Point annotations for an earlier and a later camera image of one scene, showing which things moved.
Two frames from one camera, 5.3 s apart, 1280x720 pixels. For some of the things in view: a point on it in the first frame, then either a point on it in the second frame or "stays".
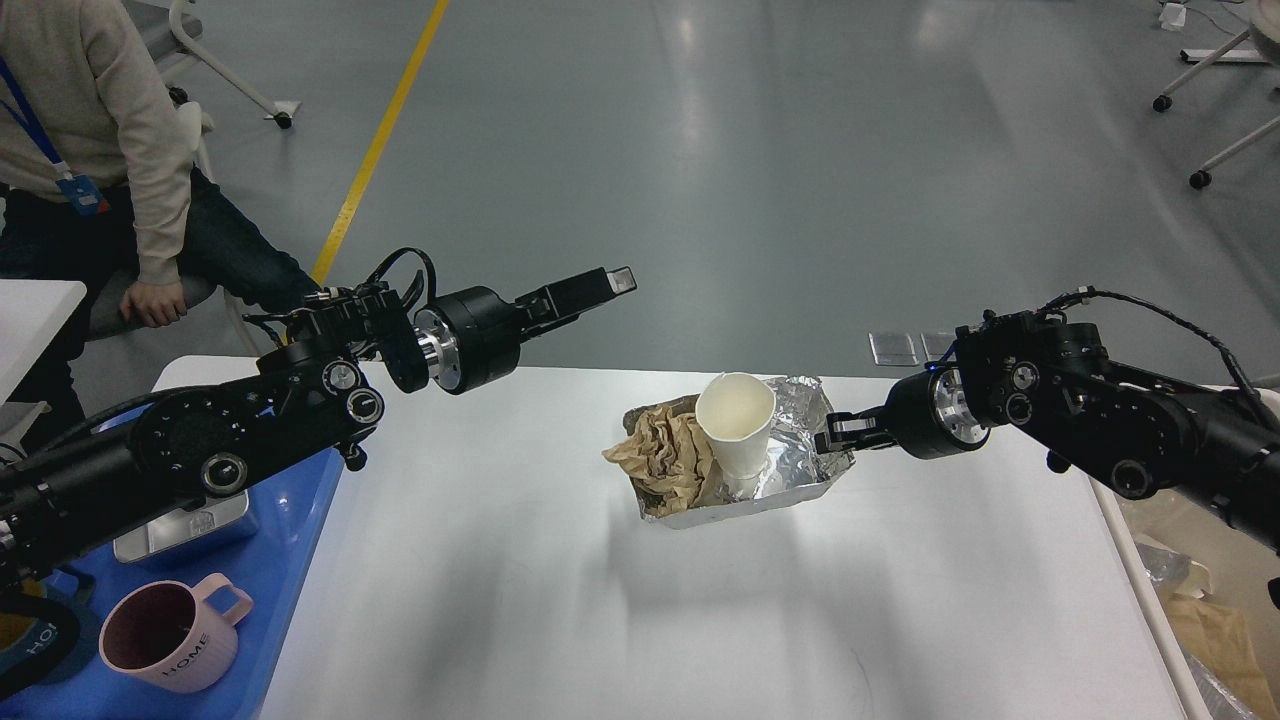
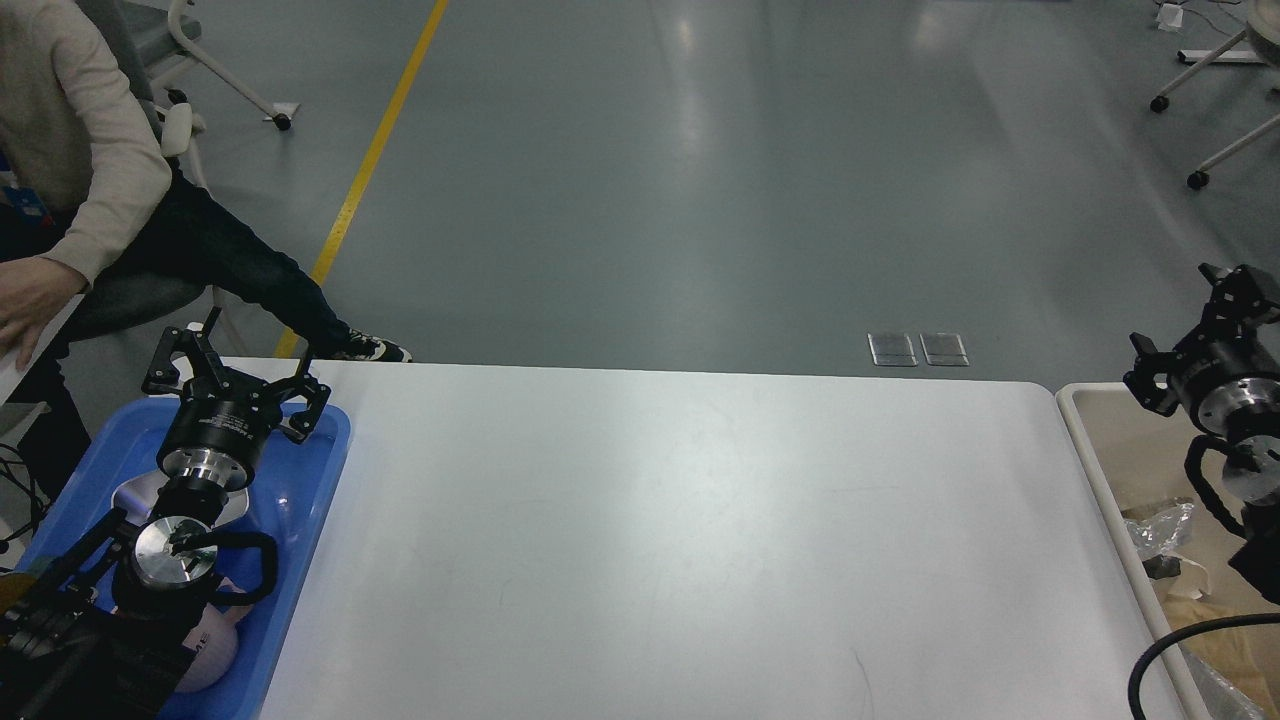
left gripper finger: x=559 y=299 → x=162 y=377
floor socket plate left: x=893 y=350 stays
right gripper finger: x=846 y=422 → x=1154 y=378
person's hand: x=153 y=305 → x=32 y=291
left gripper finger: x=535 y=329 → x=302 y=424
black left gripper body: x=467 y=336 → x=218 y=430
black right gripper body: x=935 y=413 → x=1231 y=379
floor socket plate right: x=936 y=344 stays
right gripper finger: x=830 y=443 → x=1242 y=299
